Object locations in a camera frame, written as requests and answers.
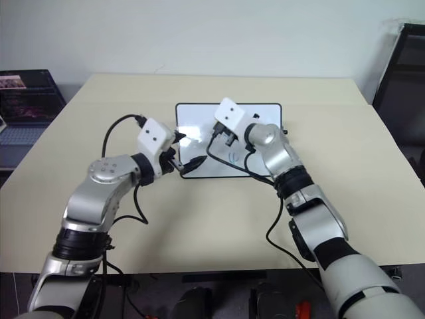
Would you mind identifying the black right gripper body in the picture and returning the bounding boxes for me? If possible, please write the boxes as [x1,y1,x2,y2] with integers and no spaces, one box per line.
[212,121,239,148]

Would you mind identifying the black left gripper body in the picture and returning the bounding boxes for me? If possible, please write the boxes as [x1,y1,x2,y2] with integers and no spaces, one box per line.
[158,131,183,175]

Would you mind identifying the black framed whiteboard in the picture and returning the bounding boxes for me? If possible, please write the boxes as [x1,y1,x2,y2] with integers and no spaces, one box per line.
[175,102,284,180]

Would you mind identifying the open grey laptop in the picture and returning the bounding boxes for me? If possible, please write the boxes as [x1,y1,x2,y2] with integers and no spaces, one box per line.
[0,68,66,167]

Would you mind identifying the dark rounded shape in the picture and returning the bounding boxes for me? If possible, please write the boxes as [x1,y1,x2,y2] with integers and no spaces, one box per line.
[250,282,297,319]

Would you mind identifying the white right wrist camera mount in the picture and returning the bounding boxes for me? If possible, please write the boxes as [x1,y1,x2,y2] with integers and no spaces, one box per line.
[213,97,254,140]

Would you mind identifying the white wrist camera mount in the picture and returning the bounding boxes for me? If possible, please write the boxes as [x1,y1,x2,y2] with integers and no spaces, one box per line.
[137,118,175,167]
[213,97,254,140]

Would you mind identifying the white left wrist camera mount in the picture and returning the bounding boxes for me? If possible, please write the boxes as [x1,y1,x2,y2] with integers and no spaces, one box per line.
[137,118,175,167]

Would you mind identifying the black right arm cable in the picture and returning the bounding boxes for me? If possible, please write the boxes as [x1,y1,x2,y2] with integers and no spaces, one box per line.
[206,132,325,287]

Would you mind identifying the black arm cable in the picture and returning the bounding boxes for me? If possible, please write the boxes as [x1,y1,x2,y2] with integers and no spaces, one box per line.
[101,114,149,276]
[206,132,325,287]

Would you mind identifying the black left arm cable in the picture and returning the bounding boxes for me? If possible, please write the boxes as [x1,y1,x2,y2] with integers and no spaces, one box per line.
[101,114,149,276]

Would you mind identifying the black metal frame rack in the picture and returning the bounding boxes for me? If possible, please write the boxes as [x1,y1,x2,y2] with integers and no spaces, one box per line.
[371,23,425,187]

